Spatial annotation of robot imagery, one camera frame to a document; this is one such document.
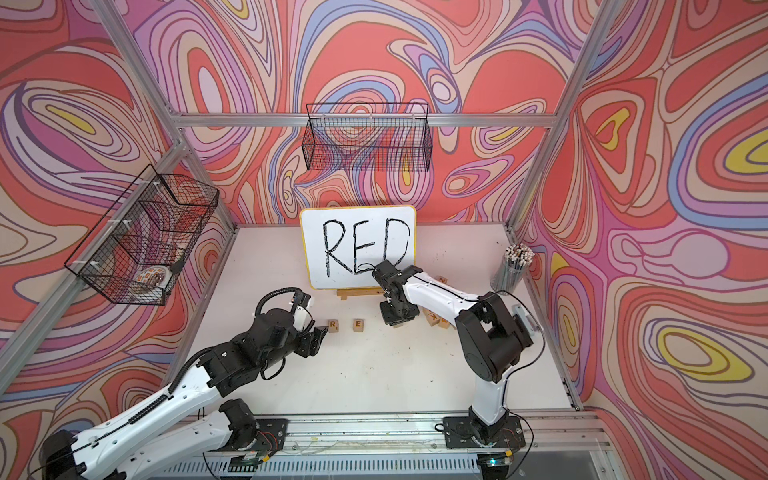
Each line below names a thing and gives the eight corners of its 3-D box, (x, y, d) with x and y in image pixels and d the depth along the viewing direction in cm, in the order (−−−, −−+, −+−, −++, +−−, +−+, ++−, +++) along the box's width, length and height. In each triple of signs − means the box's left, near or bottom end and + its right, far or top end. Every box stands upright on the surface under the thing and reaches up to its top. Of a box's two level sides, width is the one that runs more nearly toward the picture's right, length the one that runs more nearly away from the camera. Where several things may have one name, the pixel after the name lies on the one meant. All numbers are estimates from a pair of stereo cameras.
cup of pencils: (493, 297, 102) (512, 261, 87) (489, 280, 107) (506, 243, 91) (515, 297, 102) (537, 261, 87) (509, 280, 107) (529, 243, 91)
